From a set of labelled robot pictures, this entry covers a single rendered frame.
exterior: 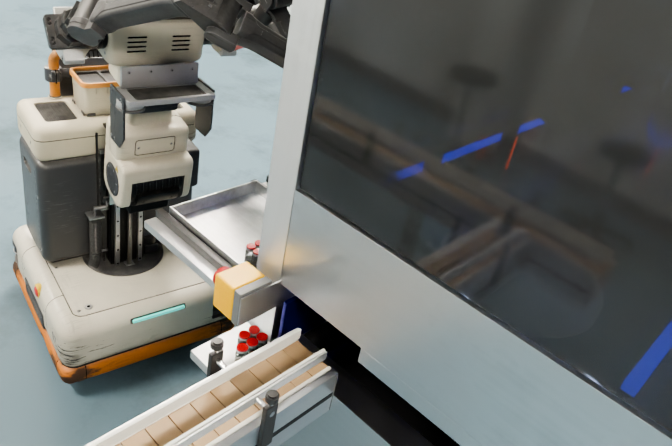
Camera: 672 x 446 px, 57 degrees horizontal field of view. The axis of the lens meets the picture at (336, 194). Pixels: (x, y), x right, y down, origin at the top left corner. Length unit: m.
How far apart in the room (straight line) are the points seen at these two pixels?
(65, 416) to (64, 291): 0.39
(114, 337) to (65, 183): 0.52
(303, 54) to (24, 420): 1.64
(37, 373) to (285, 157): 1.57
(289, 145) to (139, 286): 1.35
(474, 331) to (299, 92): 0.43
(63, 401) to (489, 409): 1.64
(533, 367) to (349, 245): 0.32
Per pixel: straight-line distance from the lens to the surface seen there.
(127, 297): 2.22
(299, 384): 1.07
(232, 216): 1.53
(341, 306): 1.03
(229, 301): 1.10
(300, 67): 0.95
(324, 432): 1.21
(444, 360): 0.93
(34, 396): 2.33
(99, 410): 2.26
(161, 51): 1.81
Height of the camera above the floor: 1.71
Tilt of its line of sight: 29 degrees down
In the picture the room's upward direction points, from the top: 11 degrees clockwise
